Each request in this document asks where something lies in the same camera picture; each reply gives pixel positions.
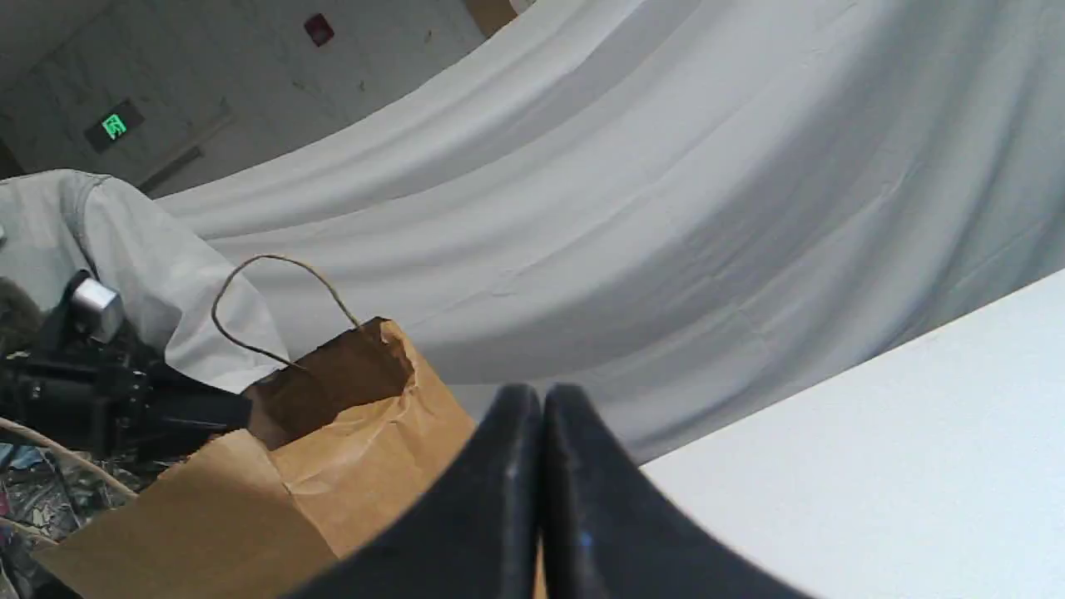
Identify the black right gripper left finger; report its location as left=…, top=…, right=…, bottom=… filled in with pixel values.
left=292, top=384, right=542, bottom=598

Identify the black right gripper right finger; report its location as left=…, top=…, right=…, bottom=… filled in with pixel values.
left=542, top=384, right=802, bottom=598

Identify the brown paper bag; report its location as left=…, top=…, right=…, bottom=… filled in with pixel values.
left=33, top=255, right=547, bottom=599

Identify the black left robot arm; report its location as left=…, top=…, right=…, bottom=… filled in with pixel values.
left=2, top=293, right=473, bottom=598

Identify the white backdrop cloth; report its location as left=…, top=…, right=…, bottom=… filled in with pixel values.
left=0, top=0, right=1065, bottom=463

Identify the red fire alarm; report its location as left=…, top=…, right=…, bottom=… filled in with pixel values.
left=304, top=12, right=334, bottom=47

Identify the green exit sign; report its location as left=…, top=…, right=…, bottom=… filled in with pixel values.
left=83, top=98, right=145, bottom=153

